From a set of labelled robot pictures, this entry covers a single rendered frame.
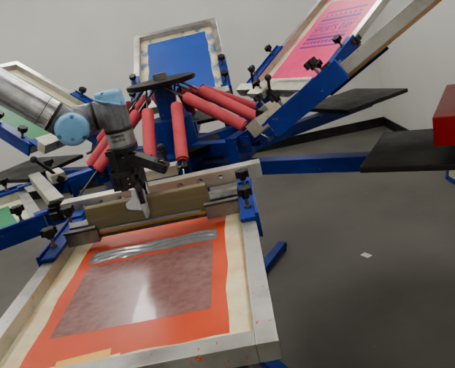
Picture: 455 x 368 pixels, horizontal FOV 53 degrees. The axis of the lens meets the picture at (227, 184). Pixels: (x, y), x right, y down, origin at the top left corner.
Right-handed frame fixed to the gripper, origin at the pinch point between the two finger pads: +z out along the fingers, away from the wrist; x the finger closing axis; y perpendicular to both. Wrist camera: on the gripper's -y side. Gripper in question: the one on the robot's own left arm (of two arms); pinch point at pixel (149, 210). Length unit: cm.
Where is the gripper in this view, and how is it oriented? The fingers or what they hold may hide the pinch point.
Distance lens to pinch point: 132.6
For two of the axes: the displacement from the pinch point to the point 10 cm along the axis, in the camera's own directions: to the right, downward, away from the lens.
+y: -9.8, 2.0, 0.5
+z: 2.0, 9.3, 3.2
